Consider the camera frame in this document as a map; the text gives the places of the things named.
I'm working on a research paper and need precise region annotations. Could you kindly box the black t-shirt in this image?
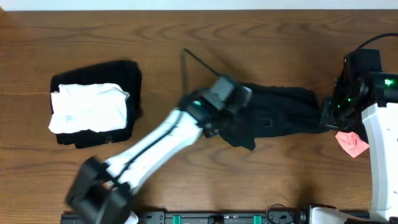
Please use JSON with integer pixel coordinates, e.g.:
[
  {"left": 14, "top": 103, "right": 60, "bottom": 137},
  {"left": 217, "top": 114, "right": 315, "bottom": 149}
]
[{"left": 219, "top": 83, "right": 327, "bottom": 151}]

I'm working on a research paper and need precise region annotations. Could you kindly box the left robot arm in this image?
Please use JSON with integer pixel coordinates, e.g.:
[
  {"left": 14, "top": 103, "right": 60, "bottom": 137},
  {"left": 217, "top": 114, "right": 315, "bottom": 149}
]
[{"left": 65, "top": 75, "right": 252, "bottom": 224}]

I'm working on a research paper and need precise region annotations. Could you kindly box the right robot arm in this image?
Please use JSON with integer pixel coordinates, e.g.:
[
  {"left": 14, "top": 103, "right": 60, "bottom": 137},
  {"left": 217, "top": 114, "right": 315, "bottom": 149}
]
[{"left": 310, "top": 49, "right": 397, "bottom": 223}]

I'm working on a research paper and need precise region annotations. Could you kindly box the black fabric storage container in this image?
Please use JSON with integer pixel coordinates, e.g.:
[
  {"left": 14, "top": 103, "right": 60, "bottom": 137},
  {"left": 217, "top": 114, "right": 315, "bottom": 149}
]
[{"left": 50, "top": 60, "right": 142, "bottom": 149}]

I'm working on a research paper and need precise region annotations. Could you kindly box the pink crumpled garment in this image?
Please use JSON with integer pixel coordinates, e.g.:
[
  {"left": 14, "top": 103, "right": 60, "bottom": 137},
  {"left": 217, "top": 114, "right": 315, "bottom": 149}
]
[{"left": 335, "top": 131, "right": 369, "bottom": 158}]

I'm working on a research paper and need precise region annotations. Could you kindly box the white folded garment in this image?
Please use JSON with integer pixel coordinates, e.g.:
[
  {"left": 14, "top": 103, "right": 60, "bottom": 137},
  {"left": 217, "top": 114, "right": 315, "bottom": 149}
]
[{"left": 49, "top": 83, "right": 130, "bottom": 134}]

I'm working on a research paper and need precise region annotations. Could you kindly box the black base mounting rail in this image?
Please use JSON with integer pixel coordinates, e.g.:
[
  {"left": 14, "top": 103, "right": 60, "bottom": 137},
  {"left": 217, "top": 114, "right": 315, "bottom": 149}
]
[{"left": 60, "top": 205, "right": 373, "bottom": 224}]

